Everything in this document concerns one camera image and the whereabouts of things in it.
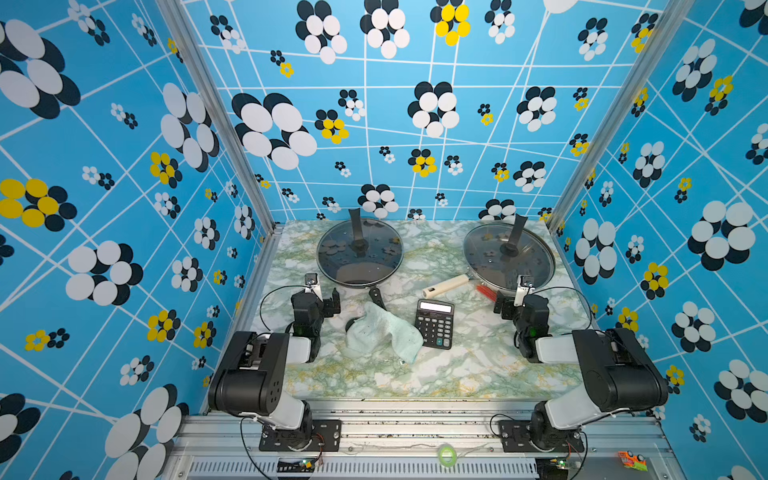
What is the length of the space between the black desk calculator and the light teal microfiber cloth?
0.13 feet

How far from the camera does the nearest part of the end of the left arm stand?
85 centimetres

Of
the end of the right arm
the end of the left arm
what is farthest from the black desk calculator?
the end of the left arm

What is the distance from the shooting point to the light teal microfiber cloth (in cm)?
82
